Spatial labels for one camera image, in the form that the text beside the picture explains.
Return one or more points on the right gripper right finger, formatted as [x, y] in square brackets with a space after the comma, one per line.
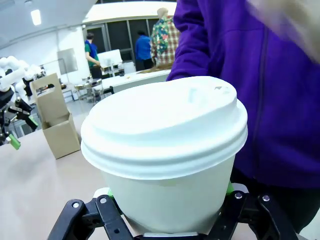
[250, 215]

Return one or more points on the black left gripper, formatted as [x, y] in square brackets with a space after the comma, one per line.
[5, 98]

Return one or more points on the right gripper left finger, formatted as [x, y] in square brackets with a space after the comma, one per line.
[105, 215]

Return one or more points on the white paper cup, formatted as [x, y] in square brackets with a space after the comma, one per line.
[170, 200]

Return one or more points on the white plastic cup lid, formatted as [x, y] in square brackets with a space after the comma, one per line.
[162, 130]

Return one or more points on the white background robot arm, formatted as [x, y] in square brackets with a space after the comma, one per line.
[20, 68]

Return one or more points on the person's right forearm purple sleeve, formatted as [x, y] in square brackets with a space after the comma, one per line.
[185, 65]

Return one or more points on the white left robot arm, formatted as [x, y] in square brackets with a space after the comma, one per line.
[6, 82]

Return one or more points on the brown cardboard cup carrier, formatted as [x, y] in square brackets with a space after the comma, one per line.
[57, 125]

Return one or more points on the person's black trousers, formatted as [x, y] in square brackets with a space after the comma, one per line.
[295, 205]

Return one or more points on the round metal stool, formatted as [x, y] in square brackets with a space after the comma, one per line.
[88, 90]

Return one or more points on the bystander in green vest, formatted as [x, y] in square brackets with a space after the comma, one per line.
[91, 55]

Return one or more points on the rectangular ceiling light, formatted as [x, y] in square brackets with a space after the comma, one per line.
[35, 17]

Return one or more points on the white box on counter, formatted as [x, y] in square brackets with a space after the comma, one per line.
[110, 57]

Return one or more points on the purple hoodie torso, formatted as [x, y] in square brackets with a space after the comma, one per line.
[275, 100]

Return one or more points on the long white counter table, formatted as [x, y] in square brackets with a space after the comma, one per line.
[135, 80]

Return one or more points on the bystander in blue top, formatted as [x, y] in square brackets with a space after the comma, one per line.
[143, 51]

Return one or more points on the mannequin in patterned shirt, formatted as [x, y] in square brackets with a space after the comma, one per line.
[165, 40]

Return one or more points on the grey wall board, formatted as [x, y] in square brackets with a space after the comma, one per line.
[67, 61]

